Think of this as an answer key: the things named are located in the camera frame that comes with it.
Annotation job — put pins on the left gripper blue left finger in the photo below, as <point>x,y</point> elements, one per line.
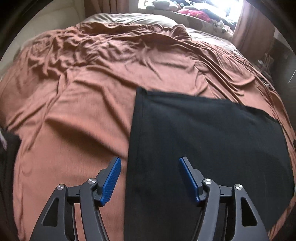
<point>106,181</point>

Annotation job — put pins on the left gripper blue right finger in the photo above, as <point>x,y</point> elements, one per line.
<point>192,179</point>

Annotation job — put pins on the black bear print t-shirt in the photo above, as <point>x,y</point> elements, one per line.
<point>228,142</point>

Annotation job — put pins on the brown bed blanket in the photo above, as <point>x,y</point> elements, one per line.
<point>70,96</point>

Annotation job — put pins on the black garment on bed left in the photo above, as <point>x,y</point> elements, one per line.
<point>10,144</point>

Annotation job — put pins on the white bedside table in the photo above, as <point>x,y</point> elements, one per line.
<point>265,64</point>

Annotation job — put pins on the bear pattern window cushion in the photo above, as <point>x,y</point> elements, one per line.
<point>192,22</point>

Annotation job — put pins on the right pink curtain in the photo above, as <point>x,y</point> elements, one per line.
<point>253,34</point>

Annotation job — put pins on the pink curtain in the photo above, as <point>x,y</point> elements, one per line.
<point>106,6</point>
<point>253,34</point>

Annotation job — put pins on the beige pillow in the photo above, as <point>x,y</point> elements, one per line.
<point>132,18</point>

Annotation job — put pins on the cream padded headboard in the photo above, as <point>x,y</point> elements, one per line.
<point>55,15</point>

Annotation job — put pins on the plush toys on sill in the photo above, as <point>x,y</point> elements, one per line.
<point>209,11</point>

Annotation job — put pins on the left pink curtain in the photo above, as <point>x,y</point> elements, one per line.
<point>106,6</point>

